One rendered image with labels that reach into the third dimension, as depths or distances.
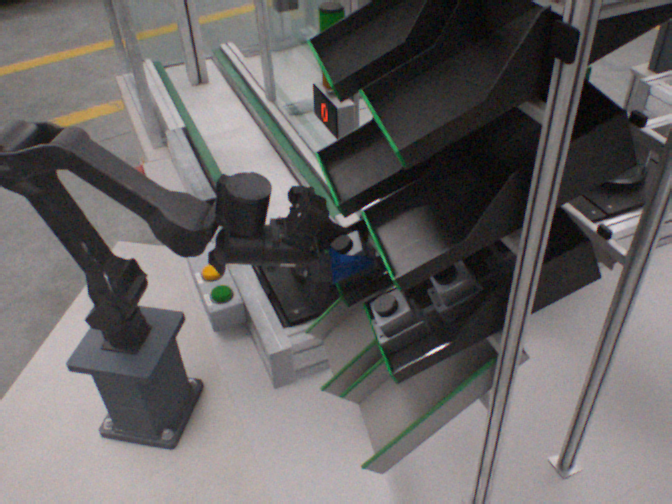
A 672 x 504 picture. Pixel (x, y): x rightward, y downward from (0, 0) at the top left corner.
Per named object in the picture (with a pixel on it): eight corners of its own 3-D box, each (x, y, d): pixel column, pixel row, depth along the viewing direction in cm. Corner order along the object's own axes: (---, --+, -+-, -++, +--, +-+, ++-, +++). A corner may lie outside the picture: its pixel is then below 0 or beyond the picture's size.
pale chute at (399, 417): (382, 475, 93) (361, 468, 91) (359, 403, 103) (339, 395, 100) (530, 358, 83) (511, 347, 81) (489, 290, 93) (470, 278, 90)
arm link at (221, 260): (207, 281, 87) (213, 231, 81) (207, 251, 91) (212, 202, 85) (258, 283, 89) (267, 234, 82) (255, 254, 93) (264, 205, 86)
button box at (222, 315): (214, 333, 127) (209, 312, 123) (189, 270, 142) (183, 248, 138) (247, 322, 129) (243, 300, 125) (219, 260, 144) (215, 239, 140)
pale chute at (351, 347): (340, 398, 104) (320, 390, 101) (323, 339, 113) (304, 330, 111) (467, 286, 94) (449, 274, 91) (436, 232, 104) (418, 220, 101)
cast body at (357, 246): (344, 291, 93) (322, 262, 88) (340, 271, 96) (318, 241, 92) (396, 267, 91) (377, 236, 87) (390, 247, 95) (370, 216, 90)
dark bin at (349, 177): (344, 219, 81) (317, 178, 76) (322, 164, 91) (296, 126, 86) (546, 104, 77) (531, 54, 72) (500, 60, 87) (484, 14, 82)
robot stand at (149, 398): (99, 437, 115) (63, 365, 102) (135, 373, 126) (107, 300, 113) (174, 450, 112) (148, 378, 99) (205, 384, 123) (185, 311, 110)
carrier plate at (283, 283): (291, 329, 121) (290, 321, 119) (251, 254, 138) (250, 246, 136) (404, 290, 127) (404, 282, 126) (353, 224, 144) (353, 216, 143)
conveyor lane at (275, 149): (295, 360, 126) (291, 325, 120) (193, 156, 186) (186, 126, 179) (422, 315, 134) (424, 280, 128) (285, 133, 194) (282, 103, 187)
